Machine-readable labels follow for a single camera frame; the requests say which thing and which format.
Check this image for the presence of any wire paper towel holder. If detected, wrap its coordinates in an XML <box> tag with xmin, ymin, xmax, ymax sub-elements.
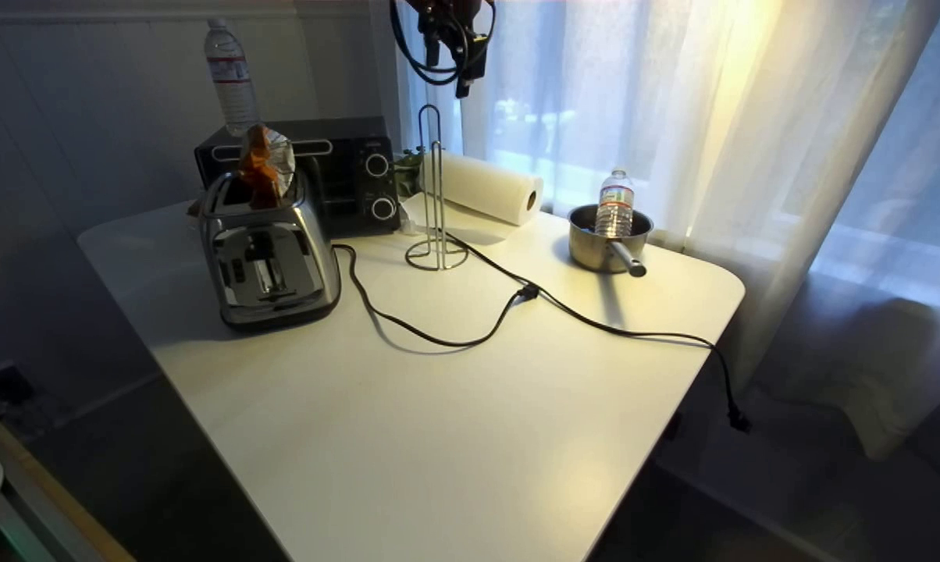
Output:
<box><xmin>403</xmin><ymin>100</ymin><xmax>475</xmax><ymax>274</ymax></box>

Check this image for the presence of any silver toaster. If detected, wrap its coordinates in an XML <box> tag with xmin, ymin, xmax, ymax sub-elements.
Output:
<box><xmin>186</xmin><ymin>169</ymin><xmax>342</xmax><ymax>336</ymax></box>

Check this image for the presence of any black toaster oven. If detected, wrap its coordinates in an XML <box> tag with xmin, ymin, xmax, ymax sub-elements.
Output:
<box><xmin>190</xmin><ymin>113</ymin><xmax>406</xmax><ymax>241</ymax></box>

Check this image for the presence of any dark wall outlet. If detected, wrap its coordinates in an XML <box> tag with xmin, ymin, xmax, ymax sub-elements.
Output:
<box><xmin>0</xmin><ymin>360</ymin><xmax>36</xmax><ymax>412</ymax></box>

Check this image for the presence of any large clear water bottle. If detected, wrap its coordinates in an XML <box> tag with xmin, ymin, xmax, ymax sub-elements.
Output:
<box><xmin>203</xmin><ymin>15</ymin><xmax>261</xmax><ymax>135</ymax></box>

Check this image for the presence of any steel pot with handle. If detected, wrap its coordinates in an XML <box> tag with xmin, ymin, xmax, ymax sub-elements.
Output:
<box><xmin>564</xmin><ymin>199</ymin><xmax>656</xmax><ymax>281</ymax></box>

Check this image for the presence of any white sheer curtain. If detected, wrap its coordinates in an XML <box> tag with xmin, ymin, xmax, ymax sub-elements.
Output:
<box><xmin>388</xmin><ymin>0</ymin><xmax>940</xmax><ymax>392</ymax></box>

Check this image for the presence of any small clear water bottle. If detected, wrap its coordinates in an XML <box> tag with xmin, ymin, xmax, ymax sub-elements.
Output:
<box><xmin>594</xmin><ymin>165</ymin><xmax>636</xmax><ymax>241</ymax></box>

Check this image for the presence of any white cushioned seat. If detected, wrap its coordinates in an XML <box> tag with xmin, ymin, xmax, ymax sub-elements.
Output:
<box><xmin>767</xmin><ymin>223</ymin><xmax>940</xmax><ymax>465</ymax></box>

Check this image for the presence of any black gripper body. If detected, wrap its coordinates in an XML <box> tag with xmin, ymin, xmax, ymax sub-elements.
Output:
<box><xmin>403</xmin><ymin>0</ymin><xmax>495</xmax><ymax>57</ymax></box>

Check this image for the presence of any black toaster power cord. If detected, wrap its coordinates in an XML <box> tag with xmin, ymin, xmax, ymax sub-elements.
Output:
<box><xmin>328</xmin><ymin>241</ymin><xmax>543</xmax><ymax>352</ymax></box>

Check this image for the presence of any black oven power cord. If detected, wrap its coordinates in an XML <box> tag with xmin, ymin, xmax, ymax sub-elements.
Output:
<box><xmin>444</xmin><ymin>227</ymin><xmax>753</xmax><ymax>433</ymax></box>

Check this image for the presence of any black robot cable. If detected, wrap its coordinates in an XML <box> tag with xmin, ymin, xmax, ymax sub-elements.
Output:
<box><xmin>388</xmin><ymin>0</ymin><xmax>500</xmax><ymax>92</ymax></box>

